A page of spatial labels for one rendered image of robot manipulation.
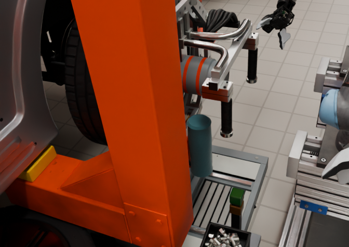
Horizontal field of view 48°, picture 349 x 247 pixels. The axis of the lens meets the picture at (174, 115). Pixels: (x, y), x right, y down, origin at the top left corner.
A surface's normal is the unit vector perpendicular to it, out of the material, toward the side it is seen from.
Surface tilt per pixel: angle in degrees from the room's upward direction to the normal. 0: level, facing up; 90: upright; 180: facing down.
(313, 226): 0
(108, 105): 90
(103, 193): 90
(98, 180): 90
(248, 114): 0
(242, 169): 0
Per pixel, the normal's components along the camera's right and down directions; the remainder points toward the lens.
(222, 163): -0.08, -0.78
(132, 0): -0.39, 0.59
